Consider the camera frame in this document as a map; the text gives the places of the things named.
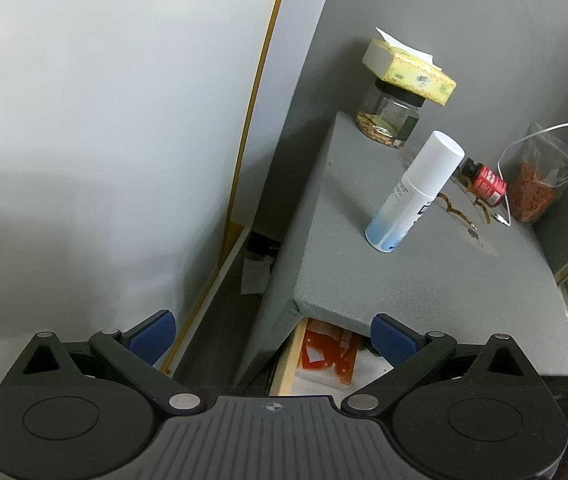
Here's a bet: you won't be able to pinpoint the red plastic packet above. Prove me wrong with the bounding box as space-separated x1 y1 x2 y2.
298 319 365 387

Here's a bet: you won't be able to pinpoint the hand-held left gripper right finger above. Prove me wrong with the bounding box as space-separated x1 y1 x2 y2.
341 313 540 417

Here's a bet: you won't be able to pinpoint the clear zip bag red snacks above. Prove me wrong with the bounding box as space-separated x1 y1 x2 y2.
506 121 568 224

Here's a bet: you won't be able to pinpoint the white panel with gold frame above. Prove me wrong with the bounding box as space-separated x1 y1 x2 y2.
0 0 295 377

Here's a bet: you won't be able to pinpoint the wooden drawer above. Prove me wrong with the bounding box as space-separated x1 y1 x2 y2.
264 315 401 401

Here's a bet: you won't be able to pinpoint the white spray bottle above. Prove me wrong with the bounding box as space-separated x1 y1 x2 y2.
365 130 465 254

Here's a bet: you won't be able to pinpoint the brown frame eyeglasses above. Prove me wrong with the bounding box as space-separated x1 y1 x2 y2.
436 192 512 242

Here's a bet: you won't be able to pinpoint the small red label bottle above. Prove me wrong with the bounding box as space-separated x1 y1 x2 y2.
456 157 508 209

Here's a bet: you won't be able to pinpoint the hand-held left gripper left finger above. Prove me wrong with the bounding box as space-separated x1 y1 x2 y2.
13 309 203 416

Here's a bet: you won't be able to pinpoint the glass jar with nuts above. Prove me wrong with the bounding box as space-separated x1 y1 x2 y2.
355 77 427 150

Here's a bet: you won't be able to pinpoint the yellow tissue box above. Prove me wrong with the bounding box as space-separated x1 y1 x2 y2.
362 26 458 107

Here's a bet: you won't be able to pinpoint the black object on floor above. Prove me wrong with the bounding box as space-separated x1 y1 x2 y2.
246 232 281 261

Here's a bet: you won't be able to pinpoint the white paper scrap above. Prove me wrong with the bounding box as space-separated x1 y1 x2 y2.
241 257 273 295

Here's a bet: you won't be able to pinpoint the grey nightstand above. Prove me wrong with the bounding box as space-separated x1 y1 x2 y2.
234 110 568 401

